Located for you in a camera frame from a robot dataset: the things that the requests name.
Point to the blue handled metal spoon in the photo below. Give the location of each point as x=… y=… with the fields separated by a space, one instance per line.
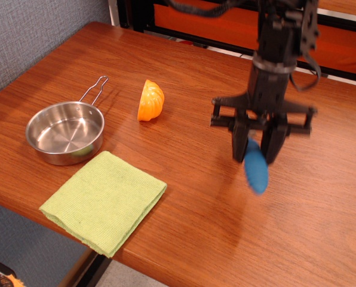
x=255 y=166

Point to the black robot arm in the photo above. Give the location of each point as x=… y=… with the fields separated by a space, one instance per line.
x=287 y=30

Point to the green folded cloth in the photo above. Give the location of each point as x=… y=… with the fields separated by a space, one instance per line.
x=104 y=202

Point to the orange black object bottom left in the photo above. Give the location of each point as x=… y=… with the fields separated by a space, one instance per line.
x=8 y=277

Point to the orange plastic half fruit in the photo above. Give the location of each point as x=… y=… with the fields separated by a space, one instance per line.
x=151 y=101

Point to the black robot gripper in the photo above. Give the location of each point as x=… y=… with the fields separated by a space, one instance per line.
x=265 y=97

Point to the small stainless steel pan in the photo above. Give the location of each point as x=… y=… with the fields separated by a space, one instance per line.
x=71 y=132

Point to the table leg frame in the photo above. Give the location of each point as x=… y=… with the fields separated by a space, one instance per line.
x=87 y=271

